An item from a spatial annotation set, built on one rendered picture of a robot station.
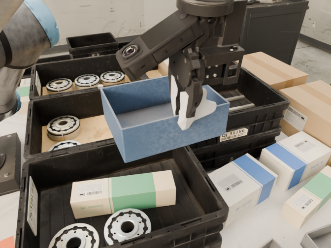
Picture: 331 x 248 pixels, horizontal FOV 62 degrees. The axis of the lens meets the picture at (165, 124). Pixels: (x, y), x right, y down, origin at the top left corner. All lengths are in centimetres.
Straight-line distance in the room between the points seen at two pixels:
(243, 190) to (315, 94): 56
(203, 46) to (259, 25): 200
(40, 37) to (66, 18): 331
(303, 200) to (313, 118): 33
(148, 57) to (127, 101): 24
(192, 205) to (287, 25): 208
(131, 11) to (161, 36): 375
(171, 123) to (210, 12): 19
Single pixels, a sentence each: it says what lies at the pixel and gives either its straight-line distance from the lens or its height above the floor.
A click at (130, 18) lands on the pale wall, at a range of 412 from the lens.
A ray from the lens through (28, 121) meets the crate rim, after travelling 88.
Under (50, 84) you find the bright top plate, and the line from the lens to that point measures 122.
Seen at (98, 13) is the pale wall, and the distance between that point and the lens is 400.
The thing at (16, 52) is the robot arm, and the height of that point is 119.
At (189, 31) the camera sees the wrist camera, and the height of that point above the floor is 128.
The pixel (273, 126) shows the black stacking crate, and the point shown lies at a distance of 100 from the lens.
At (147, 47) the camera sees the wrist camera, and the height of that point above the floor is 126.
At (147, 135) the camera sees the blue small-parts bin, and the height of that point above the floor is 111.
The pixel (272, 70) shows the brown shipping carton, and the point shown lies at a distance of 134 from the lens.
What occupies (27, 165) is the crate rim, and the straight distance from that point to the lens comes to 73.
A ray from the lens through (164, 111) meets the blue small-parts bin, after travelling 58.
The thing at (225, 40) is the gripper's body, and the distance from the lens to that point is 39.
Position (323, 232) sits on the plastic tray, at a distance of 89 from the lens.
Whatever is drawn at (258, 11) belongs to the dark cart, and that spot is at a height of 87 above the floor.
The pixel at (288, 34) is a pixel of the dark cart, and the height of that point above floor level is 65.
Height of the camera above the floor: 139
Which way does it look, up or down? 36 degrees down
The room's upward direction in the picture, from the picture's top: straight up
